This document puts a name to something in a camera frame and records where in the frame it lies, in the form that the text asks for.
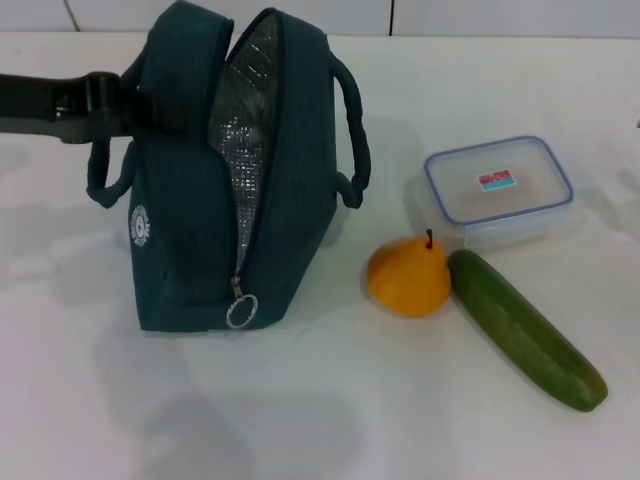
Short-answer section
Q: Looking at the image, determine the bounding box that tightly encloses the green cucumber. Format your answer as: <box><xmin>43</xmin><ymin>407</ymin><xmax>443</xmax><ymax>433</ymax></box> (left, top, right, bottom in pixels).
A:
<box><xmin>446</xmin><ymin>248</ymin><xmax>610</xmax><ymax>414</ymax></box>

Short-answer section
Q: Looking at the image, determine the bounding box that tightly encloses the dark teal insulated lunch bag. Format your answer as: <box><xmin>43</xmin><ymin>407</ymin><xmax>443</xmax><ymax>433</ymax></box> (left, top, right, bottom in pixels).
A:
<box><xmin>85</xmin><ymin>0</ymin><xmax>372</xmax><ymax>337</ymax></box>

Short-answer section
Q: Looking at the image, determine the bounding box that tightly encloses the clear plastic food container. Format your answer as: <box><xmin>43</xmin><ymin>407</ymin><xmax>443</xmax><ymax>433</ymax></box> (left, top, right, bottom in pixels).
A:
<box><xmin>423</xmin><ymin>134</ymin><xmax>575</xmax><ymax>251</ymax></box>

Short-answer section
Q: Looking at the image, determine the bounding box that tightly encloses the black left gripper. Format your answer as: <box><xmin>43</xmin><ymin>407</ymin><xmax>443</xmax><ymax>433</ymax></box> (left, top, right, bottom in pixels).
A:
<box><xmin>0</xmin><ymin>71</ymin><xmax>196</xmax><ymax>146</ymax></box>

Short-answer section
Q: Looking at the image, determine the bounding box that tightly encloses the yellow pear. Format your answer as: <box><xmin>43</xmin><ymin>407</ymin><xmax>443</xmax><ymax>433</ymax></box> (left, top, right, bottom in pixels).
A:
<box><xmin>366</xmin><ymin>228</ymin><xmax>453</xmax><ymax>319</ymax></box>

